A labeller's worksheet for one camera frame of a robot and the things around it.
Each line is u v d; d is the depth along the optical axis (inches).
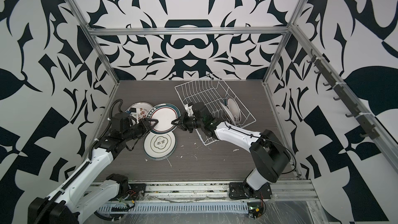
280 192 29.9
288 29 35.2
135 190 29.3
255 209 28.0
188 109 30.5
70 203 16.4
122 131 24.1
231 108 37.6
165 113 31.9
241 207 28.1
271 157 17.4
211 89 44.2
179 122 29.0
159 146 33.7
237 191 29.2
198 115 25.6
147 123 28.6
